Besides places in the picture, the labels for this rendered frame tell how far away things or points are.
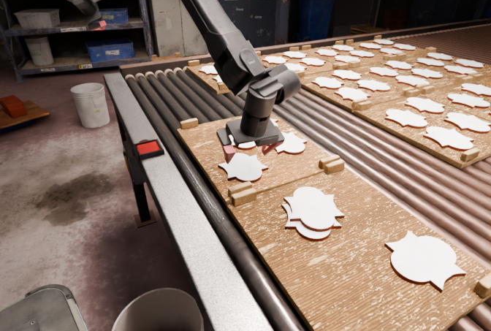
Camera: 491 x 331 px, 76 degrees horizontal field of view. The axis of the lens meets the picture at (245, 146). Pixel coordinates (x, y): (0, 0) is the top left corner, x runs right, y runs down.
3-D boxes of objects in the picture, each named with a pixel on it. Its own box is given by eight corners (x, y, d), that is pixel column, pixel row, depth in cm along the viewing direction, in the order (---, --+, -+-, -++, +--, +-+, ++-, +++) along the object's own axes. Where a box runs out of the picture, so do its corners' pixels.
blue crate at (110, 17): (90, 24, 438) (87, 12, 430) (94, 20, 470) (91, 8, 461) (128, 23, 449) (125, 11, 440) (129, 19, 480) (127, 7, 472)
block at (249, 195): (234, 207, 71) (234, 198, 70) (231, 203, 73) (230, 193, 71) (257, 199, 74) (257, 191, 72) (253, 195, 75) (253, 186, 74)
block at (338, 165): (327, 175, 82) (328, 166, 80) (322, 172, 83) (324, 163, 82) (345, 169, 84) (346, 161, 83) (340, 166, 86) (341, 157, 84)
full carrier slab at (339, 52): (346, 70, 165) (348, 62, 162) (299, 52, 196) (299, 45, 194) (392, 61, 179) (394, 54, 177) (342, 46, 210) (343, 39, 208)
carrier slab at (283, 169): (226, 207, 74) (226, 202, 73) (177, 133, 105) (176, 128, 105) (342, 169, 87) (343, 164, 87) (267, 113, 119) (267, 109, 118)
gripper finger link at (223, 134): (212, 153, 75) (216, 124, 68) (240, 147, 77) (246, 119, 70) (223, 174, 71) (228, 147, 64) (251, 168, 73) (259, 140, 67)
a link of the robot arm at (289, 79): (218, 75, 65) (237, 51, 58) (255, 59, 72) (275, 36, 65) (250, 123, 65) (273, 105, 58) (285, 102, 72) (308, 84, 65)
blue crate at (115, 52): (91, 63, 452) (87, 47, 441) (88, 56, 484) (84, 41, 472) (135, 57, 478) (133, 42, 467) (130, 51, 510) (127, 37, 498)
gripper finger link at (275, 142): (240, 147, 77) (245, 119, 70) (265, 142, 80) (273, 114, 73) (250, 168, 73) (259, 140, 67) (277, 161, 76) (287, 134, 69)
